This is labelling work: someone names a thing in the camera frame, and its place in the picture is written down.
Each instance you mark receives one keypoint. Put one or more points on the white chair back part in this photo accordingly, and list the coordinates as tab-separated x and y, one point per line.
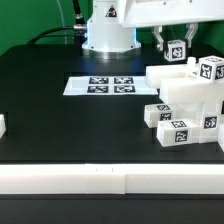
179	84

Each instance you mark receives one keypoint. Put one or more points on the white block left edge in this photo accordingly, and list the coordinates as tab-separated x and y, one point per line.
2	125

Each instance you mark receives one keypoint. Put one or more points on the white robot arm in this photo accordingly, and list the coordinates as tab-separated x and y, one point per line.
111	30

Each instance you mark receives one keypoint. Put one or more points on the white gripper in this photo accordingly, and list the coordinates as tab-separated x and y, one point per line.
150	13

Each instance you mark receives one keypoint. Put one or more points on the white tagged cube edge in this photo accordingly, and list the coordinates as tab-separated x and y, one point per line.
211	69

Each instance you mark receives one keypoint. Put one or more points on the white block right edge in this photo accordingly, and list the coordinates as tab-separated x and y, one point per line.
221	136

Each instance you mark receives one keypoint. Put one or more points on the small white tagged cube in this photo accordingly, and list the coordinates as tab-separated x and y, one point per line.
176	50

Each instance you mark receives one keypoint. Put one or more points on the white front rail wall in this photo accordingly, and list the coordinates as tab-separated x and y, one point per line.
112	179

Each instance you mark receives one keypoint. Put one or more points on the white block edge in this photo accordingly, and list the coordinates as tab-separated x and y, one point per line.
221	136
2	125

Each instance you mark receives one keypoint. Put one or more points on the white chair seat part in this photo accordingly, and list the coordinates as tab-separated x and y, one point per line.
204	119

